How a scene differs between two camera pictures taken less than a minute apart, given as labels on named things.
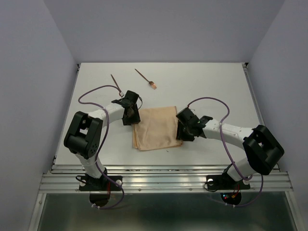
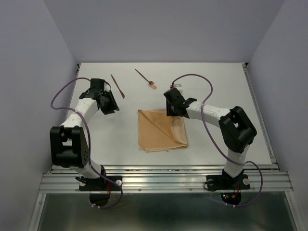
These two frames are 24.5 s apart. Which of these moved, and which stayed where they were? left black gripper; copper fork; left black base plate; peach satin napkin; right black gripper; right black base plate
Moved: peach satin napkin; left black gripper; right black gripper
Stayed: copper fork; left black base plate; right black base plate
